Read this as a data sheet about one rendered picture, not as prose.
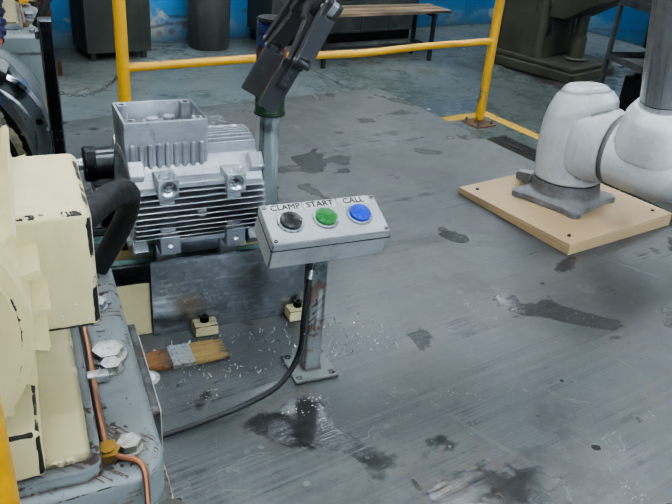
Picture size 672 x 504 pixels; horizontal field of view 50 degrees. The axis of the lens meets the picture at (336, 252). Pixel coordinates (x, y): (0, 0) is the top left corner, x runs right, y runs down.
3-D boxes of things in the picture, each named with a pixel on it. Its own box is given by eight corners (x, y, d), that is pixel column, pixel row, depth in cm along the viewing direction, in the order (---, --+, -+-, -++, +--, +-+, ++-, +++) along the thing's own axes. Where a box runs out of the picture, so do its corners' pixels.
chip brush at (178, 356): (93, 385, 104) (92, 380, 103) (88, 364, 108) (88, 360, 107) (231, 358, 112) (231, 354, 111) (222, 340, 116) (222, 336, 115)
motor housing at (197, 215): (138, 279, 107) (130, 159, 98) (116, 223, 122) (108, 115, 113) (265, 260, 115) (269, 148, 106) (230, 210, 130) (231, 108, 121)
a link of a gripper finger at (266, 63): (266, 47, 106) (264, 46, 106) (242, 88, 107) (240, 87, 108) (282, 57, 107) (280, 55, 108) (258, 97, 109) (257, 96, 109)
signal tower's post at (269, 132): (253, 225, 152) (258, 21, 132) (243, 209, 159) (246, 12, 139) (289, 221, 155) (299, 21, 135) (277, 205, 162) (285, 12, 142)
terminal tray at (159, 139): (126, 173, 103) (123, 124, 100) (114, 147, 112) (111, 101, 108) (208, 165, 108) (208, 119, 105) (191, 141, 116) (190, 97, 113)
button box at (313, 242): (266, 270, 96) (272, 244, 92) (252, 230, 99) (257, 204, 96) (382, 254, 102) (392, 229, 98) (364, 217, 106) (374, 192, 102)
